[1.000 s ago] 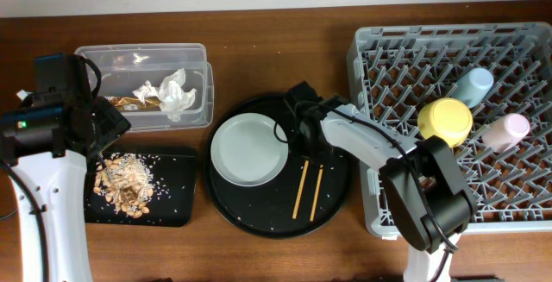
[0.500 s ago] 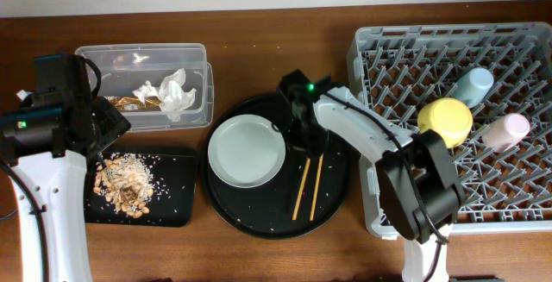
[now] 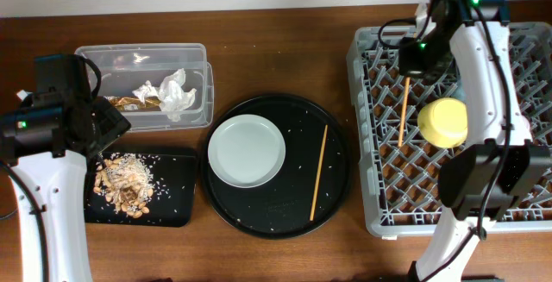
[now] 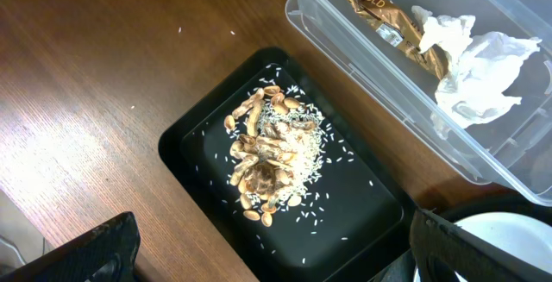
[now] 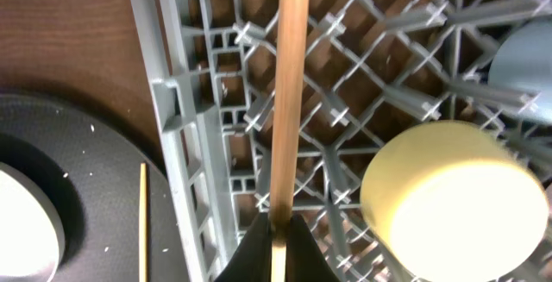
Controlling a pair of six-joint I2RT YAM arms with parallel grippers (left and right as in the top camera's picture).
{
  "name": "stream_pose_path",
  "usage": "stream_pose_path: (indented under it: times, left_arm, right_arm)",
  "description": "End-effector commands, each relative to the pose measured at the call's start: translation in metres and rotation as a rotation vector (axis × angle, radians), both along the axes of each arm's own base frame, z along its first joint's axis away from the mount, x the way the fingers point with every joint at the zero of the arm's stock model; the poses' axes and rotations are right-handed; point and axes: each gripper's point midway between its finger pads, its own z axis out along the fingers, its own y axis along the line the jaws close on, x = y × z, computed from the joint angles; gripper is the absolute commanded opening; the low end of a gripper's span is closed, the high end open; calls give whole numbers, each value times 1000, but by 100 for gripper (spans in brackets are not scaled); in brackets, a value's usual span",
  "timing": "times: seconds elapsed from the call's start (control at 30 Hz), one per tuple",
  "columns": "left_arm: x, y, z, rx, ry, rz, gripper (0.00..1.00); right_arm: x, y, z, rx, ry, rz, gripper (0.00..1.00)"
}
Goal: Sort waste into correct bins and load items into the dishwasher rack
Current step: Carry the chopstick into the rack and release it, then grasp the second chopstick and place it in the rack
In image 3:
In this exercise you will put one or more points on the peanut and rice scraps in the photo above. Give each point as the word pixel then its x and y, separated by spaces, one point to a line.
pixel 126 181

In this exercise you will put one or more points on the black rectangular tray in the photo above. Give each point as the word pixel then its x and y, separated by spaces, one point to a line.
pixel 178 165

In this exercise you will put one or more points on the gold snack wrapper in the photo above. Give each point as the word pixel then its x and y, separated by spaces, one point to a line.
pixel 134 103

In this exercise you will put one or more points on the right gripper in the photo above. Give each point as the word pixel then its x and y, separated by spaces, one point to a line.
pixel 407 66

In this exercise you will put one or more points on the large white tissue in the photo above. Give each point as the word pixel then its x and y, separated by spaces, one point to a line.
pixel 171 94

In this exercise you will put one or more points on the grey dishwasher rack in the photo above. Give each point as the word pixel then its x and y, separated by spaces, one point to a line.
pixel 398 185

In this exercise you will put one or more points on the clear plastic waste bin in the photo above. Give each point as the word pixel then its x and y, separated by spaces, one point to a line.
pixel 156 86

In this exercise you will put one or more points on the blue plastic cup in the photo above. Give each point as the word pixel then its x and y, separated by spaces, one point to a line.
pixel 459 92

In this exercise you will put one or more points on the wooden chopstick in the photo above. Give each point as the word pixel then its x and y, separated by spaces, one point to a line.
pixel 403 112
pixel 318 174

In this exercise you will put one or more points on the round black tray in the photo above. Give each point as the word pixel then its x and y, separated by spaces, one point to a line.
pixel 280 208

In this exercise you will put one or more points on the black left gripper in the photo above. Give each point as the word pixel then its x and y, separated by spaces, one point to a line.
pixel 113 124

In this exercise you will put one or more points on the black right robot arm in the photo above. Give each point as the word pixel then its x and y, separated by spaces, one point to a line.
pixel 501 162

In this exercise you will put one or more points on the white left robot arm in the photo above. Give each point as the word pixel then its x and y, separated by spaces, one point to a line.
pixel 45 150

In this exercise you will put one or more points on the grey round plate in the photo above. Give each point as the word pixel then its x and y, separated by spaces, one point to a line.
pixel 246 151

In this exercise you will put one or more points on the yellow plastic bowl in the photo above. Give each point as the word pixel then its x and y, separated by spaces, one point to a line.
pixel 443 123

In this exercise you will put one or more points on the pink plastic cup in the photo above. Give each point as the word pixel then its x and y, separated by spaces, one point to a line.
pixel 526 123

